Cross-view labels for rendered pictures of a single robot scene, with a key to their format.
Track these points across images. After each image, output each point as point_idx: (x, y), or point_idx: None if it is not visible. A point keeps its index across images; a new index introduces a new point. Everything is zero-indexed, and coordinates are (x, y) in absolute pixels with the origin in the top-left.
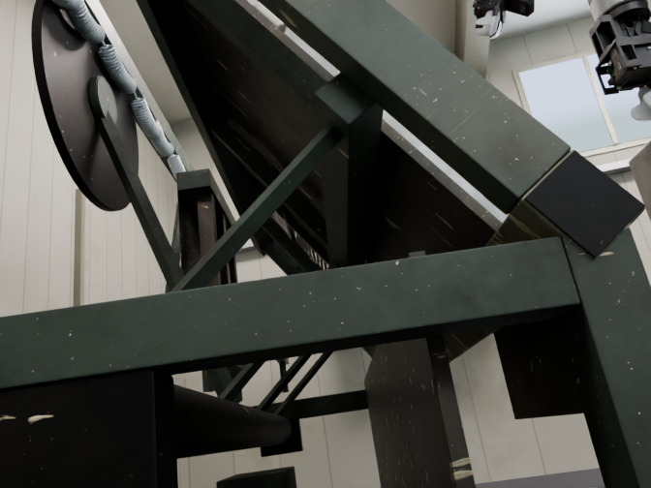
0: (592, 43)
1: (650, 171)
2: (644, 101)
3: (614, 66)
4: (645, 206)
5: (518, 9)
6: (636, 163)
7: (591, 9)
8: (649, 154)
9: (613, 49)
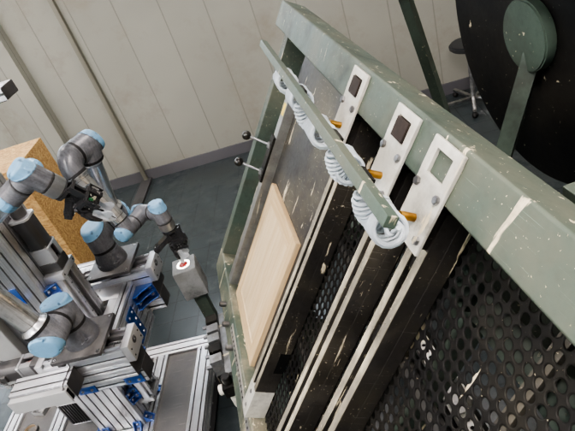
0: (180, 231)
1: (198, 268)
2: (188, 250)
3: (186, 239)
4: (201, 278)
5: (74, 210)
6: (196, 267)
7: (172, 221)
8: (196, 263)
9: (184, 233)
